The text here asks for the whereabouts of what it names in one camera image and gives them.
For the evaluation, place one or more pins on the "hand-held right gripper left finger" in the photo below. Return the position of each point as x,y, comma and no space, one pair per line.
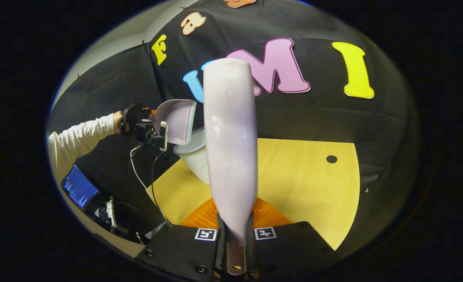
180,250

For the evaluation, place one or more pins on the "black backdrop cloth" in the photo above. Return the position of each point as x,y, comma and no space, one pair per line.
313,113

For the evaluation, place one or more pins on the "small pink broom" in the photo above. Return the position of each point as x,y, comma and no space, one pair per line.
231,137

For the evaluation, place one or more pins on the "pink dustpan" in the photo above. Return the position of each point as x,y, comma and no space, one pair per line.
176,121

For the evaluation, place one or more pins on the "laptop screen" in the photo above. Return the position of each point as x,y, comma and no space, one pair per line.
78,186

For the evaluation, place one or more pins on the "white power strip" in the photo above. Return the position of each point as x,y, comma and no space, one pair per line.
111,213

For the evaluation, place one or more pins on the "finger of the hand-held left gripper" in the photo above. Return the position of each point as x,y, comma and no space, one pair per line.
149,112

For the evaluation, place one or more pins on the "wooden desktop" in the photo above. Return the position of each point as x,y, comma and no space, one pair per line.
302,184

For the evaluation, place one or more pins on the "white garbage bin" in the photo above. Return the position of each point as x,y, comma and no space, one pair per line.
196,160

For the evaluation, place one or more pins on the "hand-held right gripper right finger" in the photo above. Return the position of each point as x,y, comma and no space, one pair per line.
290,250

